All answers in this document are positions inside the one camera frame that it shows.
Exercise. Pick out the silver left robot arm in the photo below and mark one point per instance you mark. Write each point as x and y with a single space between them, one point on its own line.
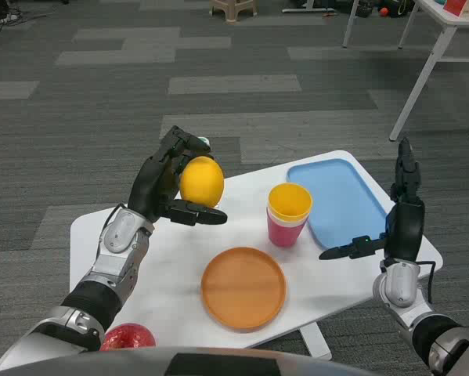
116 243

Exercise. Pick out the clear water bottle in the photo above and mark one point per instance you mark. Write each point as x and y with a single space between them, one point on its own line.
205 139

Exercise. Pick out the pink plastic cup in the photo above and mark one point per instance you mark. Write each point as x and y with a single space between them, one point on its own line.
283 236

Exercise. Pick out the red box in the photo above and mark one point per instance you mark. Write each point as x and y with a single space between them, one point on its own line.
455 6

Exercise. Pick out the beige plastic stool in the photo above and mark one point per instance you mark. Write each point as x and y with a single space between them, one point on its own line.
234 8

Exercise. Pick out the small orange ball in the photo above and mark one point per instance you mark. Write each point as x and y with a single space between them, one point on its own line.
383 12

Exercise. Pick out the white desk base bar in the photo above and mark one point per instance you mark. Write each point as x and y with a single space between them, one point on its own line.
308 9

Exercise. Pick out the white plastic cup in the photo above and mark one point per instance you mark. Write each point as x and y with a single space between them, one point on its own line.
275 222

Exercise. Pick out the orange round plate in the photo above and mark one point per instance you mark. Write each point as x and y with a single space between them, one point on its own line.
244 290

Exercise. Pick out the red apple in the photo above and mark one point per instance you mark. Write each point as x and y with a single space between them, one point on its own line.
128 337

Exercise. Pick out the white desk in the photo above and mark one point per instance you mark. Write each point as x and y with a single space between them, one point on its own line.
425 78

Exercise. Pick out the yellow plastic cup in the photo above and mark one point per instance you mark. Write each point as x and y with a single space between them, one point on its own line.
289 196

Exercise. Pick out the yellow lemon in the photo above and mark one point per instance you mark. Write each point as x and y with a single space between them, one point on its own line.
200 180

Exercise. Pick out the silver robot chest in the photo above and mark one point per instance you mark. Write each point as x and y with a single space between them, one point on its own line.
120 364

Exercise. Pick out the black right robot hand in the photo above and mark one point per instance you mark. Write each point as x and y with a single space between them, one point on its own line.
406 223

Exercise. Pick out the white table foot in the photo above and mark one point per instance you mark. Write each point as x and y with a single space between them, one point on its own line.
316 344

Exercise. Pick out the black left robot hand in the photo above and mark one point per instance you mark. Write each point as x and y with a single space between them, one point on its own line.
152 184

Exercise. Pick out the blue rectangular tray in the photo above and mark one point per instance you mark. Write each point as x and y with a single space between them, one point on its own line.
336 196

